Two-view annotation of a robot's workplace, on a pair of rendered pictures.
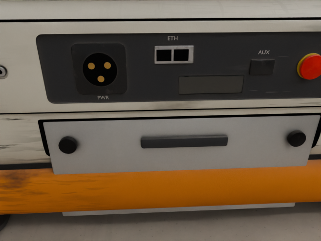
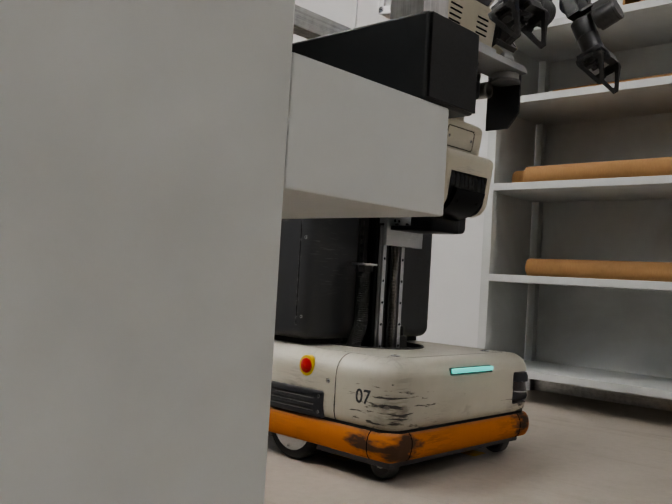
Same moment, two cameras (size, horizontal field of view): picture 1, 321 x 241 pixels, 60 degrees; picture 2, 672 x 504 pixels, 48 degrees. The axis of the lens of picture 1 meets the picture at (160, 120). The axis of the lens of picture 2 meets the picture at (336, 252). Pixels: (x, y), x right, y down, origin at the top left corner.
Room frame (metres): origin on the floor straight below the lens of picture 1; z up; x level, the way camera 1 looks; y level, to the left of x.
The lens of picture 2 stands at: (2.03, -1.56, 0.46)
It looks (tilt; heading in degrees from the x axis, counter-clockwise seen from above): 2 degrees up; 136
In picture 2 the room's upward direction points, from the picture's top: 3 degrees clockwise
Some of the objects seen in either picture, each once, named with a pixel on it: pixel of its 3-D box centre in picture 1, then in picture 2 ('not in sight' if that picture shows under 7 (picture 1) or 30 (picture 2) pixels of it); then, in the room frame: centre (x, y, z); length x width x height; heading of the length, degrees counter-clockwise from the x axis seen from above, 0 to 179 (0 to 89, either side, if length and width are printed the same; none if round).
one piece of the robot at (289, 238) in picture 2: not in sight; (355, 235); (0.48, -0.01, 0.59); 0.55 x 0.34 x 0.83; 93
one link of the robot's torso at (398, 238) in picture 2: not in sight; (442, 204); (0.74, 0.06, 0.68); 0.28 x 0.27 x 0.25; 93
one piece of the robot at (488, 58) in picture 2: not in sight; (474, 79); (0.86, 0.01, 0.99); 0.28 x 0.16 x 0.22; 93
